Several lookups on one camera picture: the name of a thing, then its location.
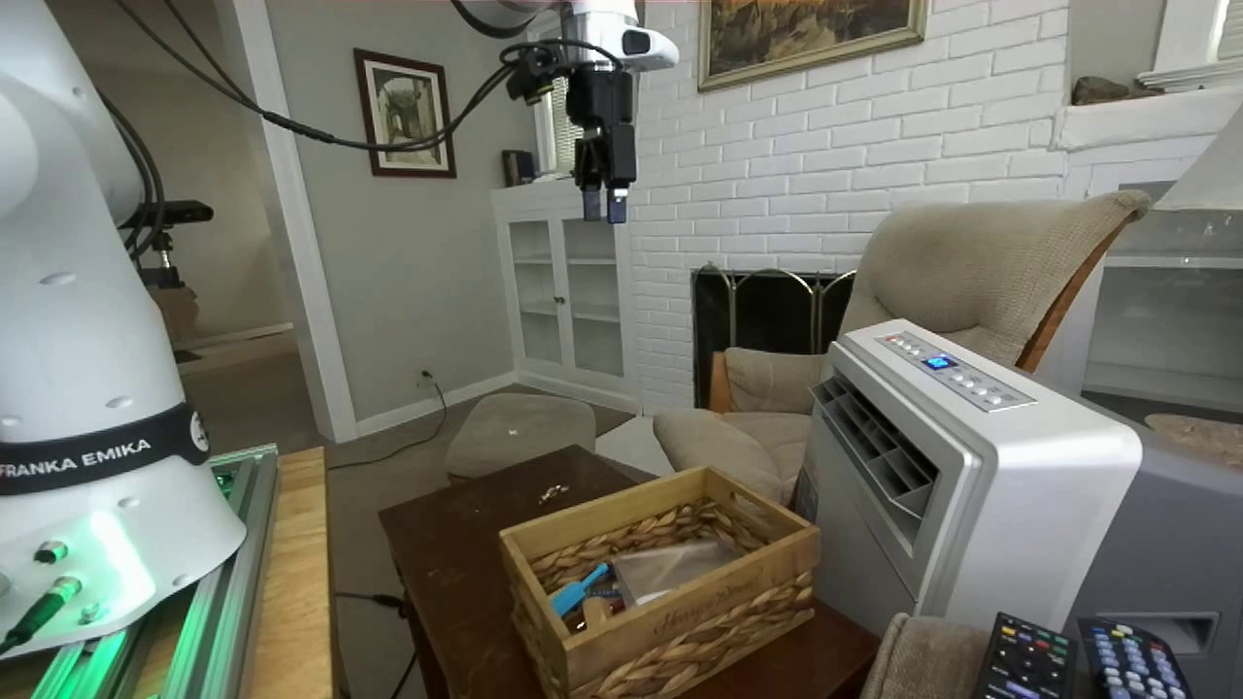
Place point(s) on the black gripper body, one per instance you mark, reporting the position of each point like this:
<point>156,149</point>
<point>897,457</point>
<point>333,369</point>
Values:
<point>602,122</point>

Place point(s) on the black remote control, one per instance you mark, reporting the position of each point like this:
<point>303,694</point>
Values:
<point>1027,661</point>
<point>1131,667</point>

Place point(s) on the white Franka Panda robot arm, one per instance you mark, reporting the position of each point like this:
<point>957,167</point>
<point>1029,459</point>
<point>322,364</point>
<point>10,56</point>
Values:
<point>79,322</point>

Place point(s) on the blue item in basket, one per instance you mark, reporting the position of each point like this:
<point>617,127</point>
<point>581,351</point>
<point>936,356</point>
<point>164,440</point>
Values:
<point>575,590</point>

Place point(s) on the woven wicker basket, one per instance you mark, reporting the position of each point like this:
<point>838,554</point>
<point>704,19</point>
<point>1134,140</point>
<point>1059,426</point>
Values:
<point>673,623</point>

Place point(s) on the small dark speaker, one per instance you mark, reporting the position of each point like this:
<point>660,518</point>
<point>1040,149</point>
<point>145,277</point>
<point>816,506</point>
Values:
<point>519,167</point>

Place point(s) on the white glass door cabinet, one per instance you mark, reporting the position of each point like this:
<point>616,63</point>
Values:
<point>566,298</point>

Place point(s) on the brass framed fireplace screen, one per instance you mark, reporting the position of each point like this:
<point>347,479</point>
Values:
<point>761,322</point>

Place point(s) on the gold framed landscape painting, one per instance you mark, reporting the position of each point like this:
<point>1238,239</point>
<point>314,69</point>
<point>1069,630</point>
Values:
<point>810,37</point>

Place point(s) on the small metal item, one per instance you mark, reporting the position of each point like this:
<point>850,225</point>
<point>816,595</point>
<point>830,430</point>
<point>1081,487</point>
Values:
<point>558,494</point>

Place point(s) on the beige glider armchair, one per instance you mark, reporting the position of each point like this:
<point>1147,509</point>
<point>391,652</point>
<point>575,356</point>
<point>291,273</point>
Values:
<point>957,264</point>

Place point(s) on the clear plastic wrapper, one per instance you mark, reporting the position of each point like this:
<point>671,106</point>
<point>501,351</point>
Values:
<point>673,567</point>

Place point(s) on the dark wooden side table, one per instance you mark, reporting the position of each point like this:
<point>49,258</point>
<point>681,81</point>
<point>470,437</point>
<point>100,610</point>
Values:
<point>448,584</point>

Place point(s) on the white portable air conditioner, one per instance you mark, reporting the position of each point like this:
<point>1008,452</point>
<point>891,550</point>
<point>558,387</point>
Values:
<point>994,506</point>

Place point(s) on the light wooden robot table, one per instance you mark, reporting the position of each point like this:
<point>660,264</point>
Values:
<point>291,584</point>

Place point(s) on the white framed window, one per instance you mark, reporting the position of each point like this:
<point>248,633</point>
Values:
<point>1188,37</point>

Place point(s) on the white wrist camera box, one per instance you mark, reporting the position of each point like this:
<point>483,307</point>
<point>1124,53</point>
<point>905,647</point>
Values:
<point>647,48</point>

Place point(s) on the dark framed wall picture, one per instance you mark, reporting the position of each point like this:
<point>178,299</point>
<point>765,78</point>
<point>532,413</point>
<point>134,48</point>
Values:
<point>405,113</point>

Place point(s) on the black camera on tripod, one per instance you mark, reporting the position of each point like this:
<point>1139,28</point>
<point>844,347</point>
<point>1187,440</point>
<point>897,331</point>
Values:
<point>164,216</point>

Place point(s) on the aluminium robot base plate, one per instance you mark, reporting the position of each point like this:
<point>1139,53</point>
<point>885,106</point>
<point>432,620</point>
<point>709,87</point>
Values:
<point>233,584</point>

